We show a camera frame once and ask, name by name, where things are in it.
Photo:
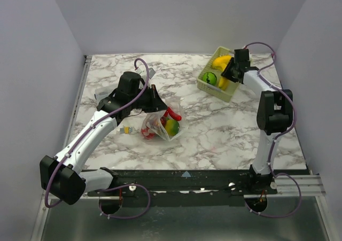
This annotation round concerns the clear zip top bag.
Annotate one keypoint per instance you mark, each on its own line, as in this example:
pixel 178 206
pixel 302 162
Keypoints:
pixel 152 120

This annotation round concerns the clear plastic screw box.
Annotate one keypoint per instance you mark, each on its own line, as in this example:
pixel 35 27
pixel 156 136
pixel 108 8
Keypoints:
pixel 102 93

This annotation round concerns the red toy bell pepper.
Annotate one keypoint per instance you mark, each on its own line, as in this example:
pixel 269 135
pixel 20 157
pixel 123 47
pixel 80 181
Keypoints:
pixel 147 133

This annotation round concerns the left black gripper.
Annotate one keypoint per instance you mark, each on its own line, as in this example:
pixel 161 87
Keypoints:
pixel 157 103

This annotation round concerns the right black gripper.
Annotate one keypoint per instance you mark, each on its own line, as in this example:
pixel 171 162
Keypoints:
pixel 232 70

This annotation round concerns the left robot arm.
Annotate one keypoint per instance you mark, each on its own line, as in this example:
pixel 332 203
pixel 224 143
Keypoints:
pixel 61 175

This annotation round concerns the dark red toy apple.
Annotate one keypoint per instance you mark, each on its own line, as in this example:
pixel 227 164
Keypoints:
pixel 163 121

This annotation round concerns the aluminium frame rail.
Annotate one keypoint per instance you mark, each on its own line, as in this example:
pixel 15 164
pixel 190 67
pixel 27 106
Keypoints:
pixel 310 186

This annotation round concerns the cream plastic basket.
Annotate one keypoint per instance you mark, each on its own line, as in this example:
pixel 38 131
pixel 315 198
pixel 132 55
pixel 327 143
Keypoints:
pixel 224 95

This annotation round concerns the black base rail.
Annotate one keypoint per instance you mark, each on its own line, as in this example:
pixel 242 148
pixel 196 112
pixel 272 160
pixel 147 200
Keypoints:
pixel 184 188

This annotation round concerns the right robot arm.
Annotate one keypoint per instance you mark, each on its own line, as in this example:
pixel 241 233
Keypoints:
pixel 275 116

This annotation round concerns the green toy bell pepper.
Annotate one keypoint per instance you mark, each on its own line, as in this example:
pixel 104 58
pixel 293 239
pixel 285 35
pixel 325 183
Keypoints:
pixel 172 127

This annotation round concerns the red toy chili pepper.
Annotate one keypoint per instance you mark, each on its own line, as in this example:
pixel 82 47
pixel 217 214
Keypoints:
pixel 169 112

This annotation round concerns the yellow toy banana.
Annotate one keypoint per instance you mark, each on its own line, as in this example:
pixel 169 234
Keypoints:
pixel 222 83

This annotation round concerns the yellow toy lemon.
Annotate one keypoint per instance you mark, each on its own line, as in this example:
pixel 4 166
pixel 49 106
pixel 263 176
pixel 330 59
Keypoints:
pixel 221 62

